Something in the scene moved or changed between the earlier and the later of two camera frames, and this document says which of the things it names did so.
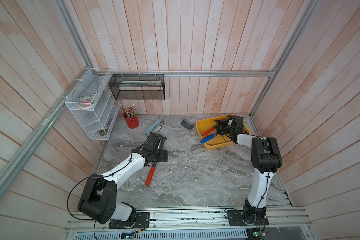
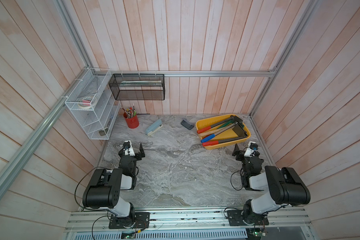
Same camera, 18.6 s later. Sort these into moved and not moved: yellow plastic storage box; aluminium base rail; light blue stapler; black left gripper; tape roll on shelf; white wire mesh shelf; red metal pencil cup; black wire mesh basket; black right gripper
Moved: black left gripper; black right gripper
Not moved: black wire mesh basket; red metal pencil cup; white wire mesh shelf; aluminium base rail; light blue stapler; yellow plastic storage box; tape roll on shelf
